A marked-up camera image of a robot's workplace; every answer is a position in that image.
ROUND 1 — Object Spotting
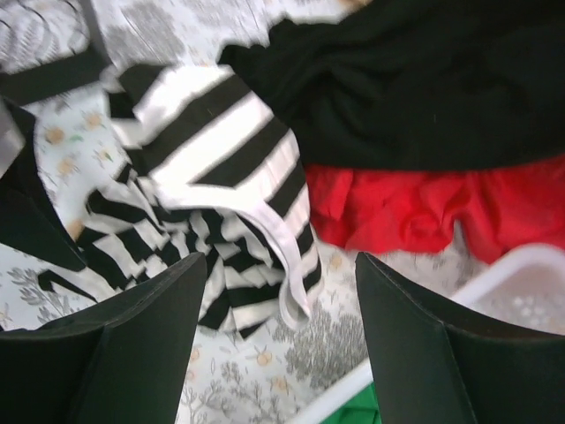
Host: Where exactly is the white plastic basket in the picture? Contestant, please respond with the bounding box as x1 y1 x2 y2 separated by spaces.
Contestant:
295 244 564 423

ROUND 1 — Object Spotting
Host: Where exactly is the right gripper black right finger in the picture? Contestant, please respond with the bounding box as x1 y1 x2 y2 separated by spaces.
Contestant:
356 254 564 423

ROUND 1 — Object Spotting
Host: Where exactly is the black white striped tank top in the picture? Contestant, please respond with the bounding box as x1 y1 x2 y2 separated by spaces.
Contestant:
38 64 323 337

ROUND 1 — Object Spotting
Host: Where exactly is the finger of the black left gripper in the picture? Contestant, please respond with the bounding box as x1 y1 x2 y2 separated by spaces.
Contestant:
1 100 86 270

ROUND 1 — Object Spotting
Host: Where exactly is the green shirt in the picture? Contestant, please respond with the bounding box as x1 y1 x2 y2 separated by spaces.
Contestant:
323 383 381 424

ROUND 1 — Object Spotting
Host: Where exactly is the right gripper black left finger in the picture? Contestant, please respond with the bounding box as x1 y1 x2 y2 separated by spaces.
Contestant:
1 254 207 424

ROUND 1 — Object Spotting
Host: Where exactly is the floral tablecloth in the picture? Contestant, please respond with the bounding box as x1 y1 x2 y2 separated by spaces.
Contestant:
0 0 380 424

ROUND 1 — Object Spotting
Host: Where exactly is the red tank top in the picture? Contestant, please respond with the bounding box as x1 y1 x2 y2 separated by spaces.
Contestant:
306 156 564 263

